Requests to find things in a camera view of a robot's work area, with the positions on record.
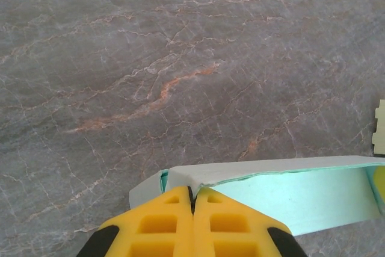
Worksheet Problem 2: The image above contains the teal paper box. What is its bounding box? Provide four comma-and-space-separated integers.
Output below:
129, 154, 385, 237

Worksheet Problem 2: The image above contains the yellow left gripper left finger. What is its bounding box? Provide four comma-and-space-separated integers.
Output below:
76, 186, 194, 257

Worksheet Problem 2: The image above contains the light green paper box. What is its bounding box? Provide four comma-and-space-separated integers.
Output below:
371, 99, 385, 153

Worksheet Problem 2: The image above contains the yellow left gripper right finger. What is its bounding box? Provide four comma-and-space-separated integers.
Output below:
192, 187, 307, 257

